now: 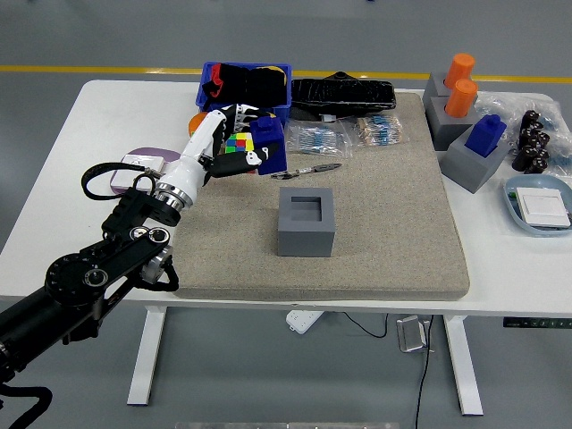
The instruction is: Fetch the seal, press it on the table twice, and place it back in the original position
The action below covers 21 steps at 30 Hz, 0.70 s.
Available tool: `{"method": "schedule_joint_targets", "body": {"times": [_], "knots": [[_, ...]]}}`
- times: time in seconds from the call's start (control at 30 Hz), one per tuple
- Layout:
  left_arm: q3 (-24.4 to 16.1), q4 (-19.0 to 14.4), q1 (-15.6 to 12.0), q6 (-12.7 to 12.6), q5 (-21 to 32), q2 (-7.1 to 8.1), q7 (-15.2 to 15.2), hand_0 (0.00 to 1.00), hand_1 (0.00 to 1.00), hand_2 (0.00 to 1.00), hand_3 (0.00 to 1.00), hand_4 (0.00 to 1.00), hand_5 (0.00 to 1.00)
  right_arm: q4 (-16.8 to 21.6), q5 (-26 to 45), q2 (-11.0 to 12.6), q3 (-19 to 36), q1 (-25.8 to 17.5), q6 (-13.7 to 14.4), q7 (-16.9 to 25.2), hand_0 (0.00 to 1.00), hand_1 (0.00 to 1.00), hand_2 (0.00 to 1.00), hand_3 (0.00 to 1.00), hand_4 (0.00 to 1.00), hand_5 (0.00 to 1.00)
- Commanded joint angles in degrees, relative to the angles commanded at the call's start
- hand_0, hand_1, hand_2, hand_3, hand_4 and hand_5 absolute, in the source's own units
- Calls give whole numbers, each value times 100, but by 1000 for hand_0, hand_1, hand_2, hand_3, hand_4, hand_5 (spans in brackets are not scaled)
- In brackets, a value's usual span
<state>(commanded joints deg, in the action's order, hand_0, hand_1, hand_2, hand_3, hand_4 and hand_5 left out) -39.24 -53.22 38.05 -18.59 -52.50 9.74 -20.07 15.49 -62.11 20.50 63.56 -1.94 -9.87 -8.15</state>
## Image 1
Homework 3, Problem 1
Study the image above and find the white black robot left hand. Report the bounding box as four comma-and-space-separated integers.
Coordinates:
154, 102, 274, 207

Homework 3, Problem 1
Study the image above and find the blue square seal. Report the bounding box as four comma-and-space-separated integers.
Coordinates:
248, 114, 289, 177
464, 114, 508, 158

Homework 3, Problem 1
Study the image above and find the grey seal holder block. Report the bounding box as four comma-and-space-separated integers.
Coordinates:
428, 96, 480, 152
440, 125, 510, 195
275, 186, 336, 258
422, 71, 479, 108

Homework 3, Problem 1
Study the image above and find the orange cylindrical seal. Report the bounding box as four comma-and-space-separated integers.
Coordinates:
442, 53, 476, 88
444, 79, 478, 118

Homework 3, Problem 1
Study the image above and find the purple tray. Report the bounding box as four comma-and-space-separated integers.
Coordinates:
109, 147, 182, 198

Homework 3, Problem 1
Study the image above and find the colourful puzzle cube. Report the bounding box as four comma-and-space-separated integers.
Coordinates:
224, 132, 256, 156

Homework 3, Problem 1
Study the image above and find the black cloth with red trim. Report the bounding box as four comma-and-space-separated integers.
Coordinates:
200, 63, 288, 108

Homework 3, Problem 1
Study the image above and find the blue plastic bin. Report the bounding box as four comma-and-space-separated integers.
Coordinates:
195, 61, 293, 128

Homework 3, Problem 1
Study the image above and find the clear bag of blue resistors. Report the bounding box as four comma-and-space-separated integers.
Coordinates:
282, 121, 354, 158

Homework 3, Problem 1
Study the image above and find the black silver pocket tool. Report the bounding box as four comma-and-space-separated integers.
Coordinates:
270, 163, 343, 181

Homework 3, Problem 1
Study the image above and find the clear bag of mixed resistors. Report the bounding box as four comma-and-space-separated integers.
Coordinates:
352, 114, 410, 148

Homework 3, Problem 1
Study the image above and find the white power strip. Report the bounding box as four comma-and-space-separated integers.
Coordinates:
285, 308, 324, 334

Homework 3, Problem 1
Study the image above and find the grey-brown mat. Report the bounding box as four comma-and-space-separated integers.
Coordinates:
167, 92, 471, 301

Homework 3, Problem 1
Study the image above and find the white table leg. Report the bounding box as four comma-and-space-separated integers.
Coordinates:
442, 315, 484, 416
127, 307, 167, 407

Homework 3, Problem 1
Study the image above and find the silver metal foot pedal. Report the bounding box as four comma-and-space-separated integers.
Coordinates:
396, 315, 433, 354

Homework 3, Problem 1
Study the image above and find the clear plastic bag of parts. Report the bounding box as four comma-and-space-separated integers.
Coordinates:
474, 91, 572, 173

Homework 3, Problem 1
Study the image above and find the light blue tray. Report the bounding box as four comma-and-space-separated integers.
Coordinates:
503, 173, 572, 238

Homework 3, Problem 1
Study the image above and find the black table control panel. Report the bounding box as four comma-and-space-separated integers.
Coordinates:
502, 316, 572, 330

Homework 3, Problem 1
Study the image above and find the white wall socket panel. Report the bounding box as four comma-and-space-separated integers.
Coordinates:
110, 154, 167, 191

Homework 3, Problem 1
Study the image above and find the black power cable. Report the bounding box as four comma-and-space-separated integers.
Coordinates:
341, 311, 390, 339
414, 315, 435, 429

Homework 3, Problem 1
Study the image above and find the white wall switch panel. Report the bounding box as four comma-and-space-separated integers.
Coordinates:
515, 187, 572, 228

